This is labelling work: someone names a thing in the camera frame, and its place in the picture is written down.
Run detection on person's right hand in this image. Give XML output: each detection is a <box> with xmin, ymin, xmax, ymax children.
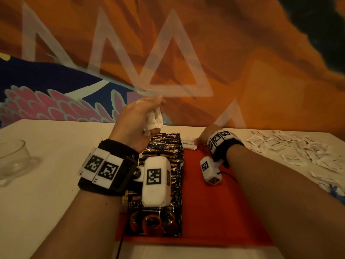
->
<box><xmin>198</xmin><ymin>124</ymin><xmax>224</xmax><ymax>150</ymax></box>

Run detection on person's left hand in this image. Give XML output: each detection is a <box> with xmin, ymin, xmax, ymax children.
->
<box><xmin>109</xmin><ymin>95</ymin><xmax>165</xmax><ymax>153</ymax></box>

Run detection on white paper packets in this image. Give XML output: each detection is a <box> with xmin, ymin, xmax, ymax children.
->
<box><xmin>136</xmin><ymin>99</ymin><xmax>164</xmax><ymax>136</ymax></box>

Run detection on person's right forearm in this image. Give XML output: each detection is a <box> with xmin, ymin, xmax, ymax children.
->
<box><xmin>226</xmin><ymin>144</ymin><xmax>345</xmax><ymax>259</ymax></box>

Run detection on person's left forearm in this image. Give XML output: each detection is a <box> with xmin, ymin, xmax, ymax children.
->
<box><xmin>30</xmin><ymin>185</ymin><xmax>125</xmax><ymax>259</ymax></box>

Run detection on row of black coffee packets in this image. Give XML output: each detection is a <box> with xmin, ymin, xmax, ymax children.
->
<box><xmin>125</xmin><ymin>133</ymin><xmax>184</xmax><ymax>237</ymax></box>

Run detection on white sugar packet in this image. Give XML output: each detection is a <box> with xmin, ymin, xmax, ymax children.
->
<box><xmin>181</xmin><ymin>137</ymin><xmax>198</xmax><ymax>151</ymax></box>

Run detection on black wristband with marker tags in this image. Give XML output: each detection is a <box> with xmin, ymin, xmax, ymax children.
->
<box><xmin>207</xmin><ymin>129</ymin><xmax>245</xmax><ymax>169</ymax></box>
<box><xmin>78</xmin><ymin>139</ymin><xmax>139</xmax><ymax>197</ymax></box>

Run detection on red table mat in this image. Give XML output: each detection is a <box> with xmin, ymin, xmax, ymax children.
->
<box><xmin>115</xmin><ymin>148</ymin><xmax>274</xmax><ymax>247</ymax></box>

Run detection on pile of torn white packets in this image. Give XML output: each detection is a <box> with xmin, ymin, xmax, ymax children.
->
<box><xmin>245</xmin><ymin>129</ymin><xmax>345</xmax><ymax>197</ymax></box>

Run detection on clear glass bowl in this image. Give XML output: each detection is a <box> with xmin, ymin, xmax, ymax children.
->
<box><xmin>0</xmin><ymin>139</ymin><xmax>32</xmax><ymax>187</ymax></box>

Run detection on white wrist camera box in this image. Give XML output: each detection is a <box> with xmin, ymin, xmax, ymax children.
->
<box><xmin>133</xmin><ymin>156</ymin><xmax>172</xmax><ymax>208</ymax></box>
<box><xmin>199</xmin><ymin>156</ymin><xmax>224</xmax><ymax>185</ymax></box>

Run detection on black cable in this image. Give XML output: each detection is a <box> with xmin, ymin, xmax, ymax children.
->
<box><xmin>115</xmin><ymin>229</ymin><xmax>127</xmax><ymax>259</ymax></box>
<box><xmin>217</xmin><ymin>171</ymin><xmax>239</xmax><ymax>184</ymax></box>

